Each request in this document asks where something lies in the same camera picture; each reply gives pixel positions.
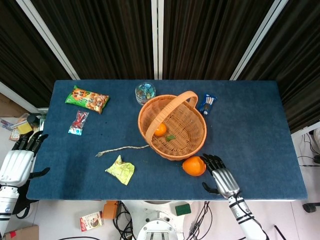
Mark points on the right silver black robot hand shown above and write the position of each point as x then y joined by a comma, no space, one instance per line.
226,182

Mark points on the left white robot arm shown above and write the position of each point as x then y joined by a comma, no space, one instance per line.
6,202

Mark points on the red candy packet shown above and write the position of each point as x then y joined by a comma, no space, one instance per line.
78,122

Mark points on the black chair caster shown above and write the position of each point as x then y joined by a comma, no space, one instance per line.
311,207

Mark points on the orange box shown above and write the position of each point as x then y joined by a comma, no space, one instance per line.
110,210

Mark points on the brown cardboard box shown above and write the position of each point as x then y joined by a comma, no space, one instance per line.
25,233

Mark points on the crumpled yellow snack bag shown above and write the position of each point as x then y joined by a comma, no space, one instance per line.
121,171

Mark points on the green snack bag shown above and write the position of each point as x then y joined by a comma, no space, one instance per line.
87,99

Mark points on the green leaf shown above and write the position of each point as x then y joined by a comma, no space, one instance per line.
170,137

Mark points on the large orange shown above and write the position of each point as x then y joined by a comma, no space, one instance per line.
192,167

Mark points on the red white snack box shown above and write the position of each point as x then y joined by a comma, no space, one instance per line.
91,221

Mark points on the yellow sponge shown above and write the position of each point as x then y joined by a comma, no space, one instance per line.
23,127

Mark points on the black lid bottle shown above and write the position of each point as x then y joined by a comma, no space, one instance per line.
33,119

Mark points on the small orange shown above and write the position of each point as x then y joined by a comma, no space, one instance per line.
161,130

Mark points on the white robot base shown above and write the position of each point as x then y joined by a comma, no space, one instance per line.
155,222

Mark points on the glass jar of candies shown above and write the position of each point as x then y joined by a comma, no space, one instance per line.
144,92

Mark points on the green sponge block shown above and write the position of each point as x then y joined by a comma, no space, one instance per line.
183,209

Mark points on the dark slatted partition panel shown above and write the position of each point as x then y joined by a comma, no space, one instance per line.
207,37
300,62
22,50
105,37

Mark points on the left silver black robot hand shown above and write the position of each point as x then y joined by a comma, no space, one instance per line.
15,166

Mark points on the blue felt table cover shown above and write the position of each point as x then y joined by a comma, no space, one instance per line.
250,112

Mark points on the blue cookie packet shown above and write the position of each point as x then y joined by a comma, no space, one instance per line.
207,103

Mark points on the white partition frame post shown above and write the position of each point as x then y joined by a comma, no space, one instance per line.
17,96
47,37
260,37
157,37

